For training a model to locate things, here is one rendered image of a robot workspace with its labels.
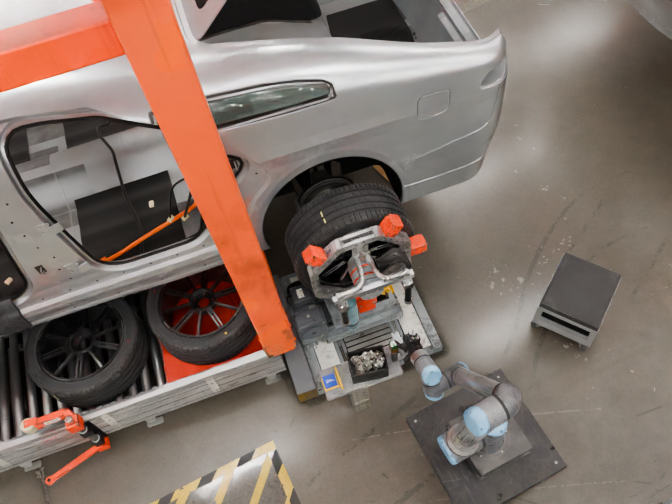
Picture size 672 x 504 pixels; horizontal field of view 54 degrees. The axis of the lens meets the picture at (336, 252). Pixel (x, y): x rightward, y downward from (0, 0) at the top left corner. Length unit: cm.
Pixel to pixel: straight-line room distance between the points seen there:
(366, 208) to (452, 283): 128
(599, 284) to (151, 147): 273
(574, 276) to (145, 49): 290
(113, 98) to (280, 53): 72
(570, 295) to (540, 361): 45
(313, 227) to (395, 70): 84
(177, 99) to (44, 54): 38
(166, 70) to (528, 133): 358
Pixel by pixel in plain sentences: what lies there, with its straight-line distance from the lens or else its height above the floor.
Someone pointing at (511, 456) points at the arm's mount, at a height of 39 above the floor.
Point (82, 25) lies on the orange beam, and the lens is 194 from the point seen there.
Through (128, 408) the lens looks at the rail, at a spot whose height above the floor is 35.
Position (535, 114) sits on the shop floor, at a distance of 530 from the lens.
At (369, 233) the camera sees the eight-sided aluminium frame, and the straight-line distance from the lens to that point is 327.
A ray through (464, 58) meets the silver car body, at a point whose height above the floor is 165.
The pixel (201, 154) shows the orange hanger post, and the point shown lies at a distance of 226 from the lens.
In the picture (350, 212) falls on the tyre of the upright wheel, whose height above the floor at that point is 117.
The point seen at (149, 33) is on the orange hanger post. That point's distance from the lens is 192.
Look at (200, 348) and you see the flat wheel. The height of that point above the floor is 50.
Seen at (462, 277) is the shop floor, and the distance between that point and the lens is 440.
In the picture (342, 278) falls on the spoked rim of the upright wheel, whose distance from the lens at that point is 366.
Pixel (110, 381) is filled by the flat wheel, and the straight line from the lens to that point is 393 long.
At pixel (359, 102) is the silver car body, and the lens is 309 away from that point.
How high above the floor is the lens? 383
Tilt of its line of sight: 58 degrees down
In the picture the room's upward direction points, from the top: 11 degrees counter-clockwise
